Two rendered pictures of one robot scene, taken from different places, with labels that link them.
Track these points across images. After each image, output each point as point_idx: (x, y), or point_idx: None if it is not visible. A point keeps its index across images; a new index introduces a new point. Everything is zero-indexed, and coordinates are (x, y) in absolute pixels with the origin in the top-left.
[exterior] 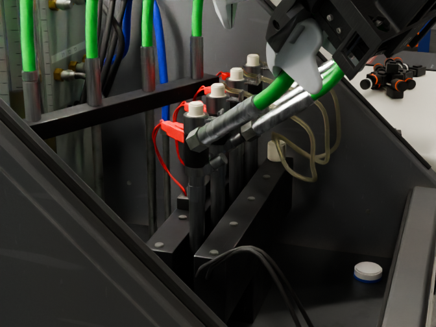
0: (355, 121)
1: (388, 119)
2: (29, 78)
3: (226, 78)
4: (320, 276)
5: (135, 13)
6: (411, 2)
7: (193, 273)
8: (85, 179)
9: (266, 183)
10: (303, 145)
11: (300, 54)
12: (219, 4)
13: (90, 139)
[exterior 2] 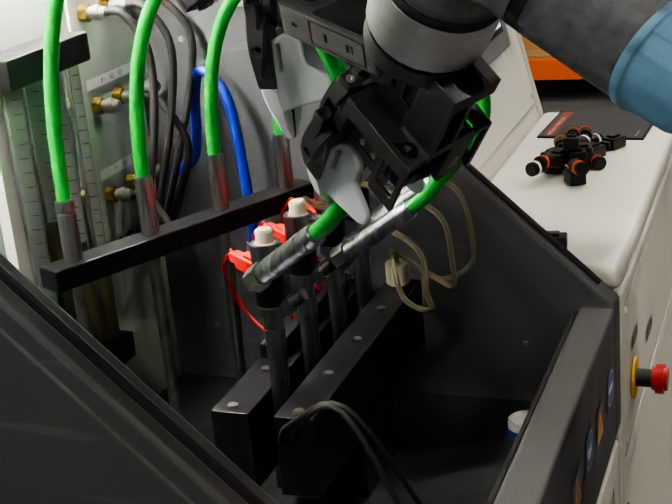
0: (497, 228)
1: (558, 216)
2: (64, 210)
3: (314, 189)
4: (464, 432)
5: None
6: (432, 127)
7: None
8: None
9: (380, 316)
10: (433, 262)
11: (343, 180)
12: (275, 112)
13: (163, 271)
